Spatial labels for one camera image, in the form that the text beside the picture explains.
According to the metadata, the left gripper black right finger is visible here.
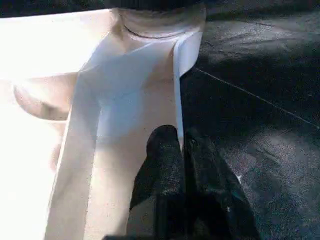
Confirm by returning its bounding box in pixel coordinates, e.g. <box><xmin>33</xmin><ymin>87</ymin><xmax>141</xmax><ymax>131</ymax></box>
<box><xmin>180</xmin><ymin>126</ymin><xmax>261</xmax><ymax>240</ymax></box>

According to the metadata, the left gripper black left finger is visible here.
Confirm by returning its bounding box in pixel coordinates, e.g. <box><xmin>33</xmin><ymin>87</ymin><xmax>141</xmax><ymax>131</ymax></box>
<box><xmin>125</xmin><ymin>124</ymin><xmax>188</xmax><ymax>240</ymax></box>

